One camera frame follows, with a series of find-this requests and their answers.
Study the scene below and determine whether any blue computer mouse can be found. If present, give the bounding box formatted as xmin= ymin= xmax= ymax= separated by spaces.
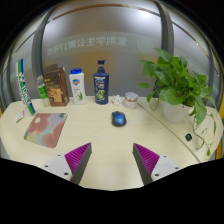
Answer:
xmin=111 ymin=110 xmax=128 ymax=128

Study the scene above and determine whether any white green shuttlecock tube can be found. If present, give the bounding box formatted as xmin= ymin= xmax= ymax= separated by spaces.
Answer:
xmin=15 ymin=58 xmax=37 ymax=117

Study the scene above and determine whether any green potted plant white pot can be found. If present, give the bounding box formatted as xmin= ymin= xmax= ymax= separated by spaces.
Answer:
xmin=137 ymin=47 xmax=218 ymax=158

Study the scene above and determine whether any small clear green-label bottle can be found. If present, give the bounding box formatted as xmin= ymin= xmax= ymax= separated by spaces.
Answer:
xmin=36 ymin=74 xmax=51 ymax=108

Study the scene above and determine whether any small white crumpled object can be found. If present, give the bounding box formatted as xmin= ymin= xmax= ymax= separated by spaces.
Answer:
xmin=111 ymin=94 xmax=125 ymax=107

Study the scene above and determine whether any white bottle blue cap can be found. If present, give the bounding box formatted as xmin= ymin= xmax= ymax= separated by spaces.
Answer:
xmin=68 ymin=67 xmax=88 ymax=106

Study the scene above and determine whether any dark blue pump bottle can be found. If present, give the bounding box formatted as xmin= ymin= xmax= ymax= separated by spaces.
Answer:
xmin=93 ymin=59 xmax=110 ymax=106

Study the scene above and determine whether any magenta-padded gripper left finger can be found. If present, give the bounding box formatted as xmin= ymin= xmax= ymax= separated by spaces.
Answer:
xmin=41 ymin=142 xmax=93 ymax=186

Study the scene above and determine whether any small white packet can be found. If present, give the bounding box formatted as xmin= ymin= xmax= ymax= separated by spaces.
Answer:
xmin=15 ymin=109 xmax=26 ymax=123

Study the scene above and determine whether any floral pastel mouse pad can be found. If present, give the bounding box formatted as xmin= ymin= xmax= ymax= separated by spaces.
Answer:
xmin=23 ymin=112 xmax=69 ymax=149

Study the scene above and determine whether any brown cardboard box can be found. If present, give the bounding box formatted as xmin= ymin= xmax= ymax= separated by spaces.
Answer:
xmin=42 ymin=63 xmax=71 ymax=107

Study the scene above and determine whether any small white round jar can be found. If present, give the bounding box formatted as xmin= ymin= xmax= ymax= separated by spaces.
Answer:
xmin=123 ymin=91 xmax=140 ymax=111

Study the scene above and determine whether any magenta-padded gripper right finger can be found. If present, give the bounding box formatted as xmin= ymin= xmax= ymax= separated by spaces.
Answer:
xmin=132 ymin=142 xmax=183 ymax=186

